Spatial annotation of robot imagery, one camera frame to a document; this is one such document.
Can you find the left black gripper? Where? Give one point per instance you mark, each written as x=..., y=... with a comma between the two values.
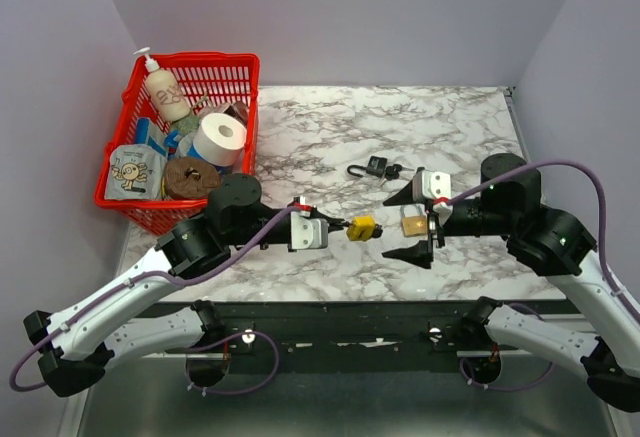
x=333, y=225

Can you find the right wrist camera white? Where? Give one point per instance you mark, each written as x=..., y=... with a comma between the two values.
x=431, y=185

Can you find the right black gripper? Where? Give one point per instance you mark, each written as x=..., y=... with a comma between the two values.
x=418, y=254

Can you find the white toilet paper roll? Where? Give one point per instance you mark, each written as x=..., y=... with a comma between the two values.
x=219, y=139

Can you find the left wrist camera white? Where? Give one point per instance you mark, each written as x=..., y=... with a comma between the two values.
x=307, y=232

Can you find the small yellow padlock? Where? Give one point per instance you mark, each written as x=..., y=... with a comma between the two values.
x=363, y=228

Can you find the brown round wicker item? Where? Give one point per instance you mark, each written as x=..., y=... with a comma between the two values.
x=189, y=178

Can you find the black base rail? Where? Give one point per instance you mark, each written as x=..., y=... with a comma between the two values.
x=343, y=337

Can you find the grey cartoon pouch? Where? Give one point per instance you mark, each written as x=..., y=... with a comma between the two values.
x=135, y=173

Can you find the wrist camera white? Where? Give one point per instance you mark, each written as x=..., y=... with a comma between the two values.
x=307, y=232
x=431, y=185

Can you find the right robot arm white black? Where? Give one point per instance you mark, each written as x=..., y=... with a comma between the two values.
x=555, y=245

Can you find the red plastic basket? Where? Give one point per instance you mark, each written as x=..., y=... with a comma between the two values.
x=223, y=77

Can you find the blue packet in basket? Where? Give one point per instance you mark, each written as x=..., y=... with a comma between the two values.
x=148, y=133

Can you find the cream pump lotion bottle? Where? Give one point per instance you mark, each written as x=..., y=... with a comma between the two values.
x=165, y=91

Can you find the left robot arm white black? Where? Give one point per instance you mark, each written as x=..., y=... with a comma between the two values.
x=76, y=346

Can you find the black padlock with keys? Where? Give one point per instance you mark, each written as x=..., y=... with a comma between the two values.
x=378, y=167

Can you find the large brass padlock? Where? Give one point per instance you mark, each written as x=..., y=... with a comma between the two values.
x=413, y=221

